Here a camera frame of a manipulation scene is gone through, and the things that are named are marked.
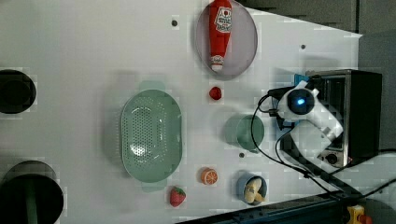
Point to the black round base with green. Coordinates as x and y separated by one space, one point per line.
30 194

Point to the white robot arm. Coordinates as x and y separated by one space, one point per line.
315 129

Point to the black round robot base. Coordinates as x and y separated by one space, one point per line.
17 91

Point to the small red tomato toy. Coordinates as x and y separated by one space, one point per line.
215 93

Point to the red ketchup bottle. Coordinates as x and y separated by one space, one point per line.
220 28

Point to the orange slice toy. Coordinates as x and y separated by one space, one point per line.
209 176

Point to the blue glass oven door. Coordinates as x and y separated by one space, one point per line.
281 123

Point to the green metal mug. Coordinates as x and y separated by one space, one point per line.
245 131

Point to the yellow red toy object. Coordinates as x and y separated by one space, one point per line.
358 216

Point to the grey round plate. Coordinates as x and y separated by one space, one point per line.
242 46

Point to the green oval colander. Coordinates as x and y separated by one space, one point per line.
151 136

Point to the blue metal frame rail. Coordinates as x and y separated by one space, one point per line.
317 209

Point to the blue bowl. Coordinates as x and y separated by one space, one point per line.
241 183

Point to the silver black toaster oven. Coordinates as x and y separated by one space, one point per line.
354 97

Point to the red strawberry toy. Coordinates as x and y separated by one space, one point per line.
177 196

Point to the yellow banana toy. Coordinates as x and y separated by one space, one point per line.
251 192

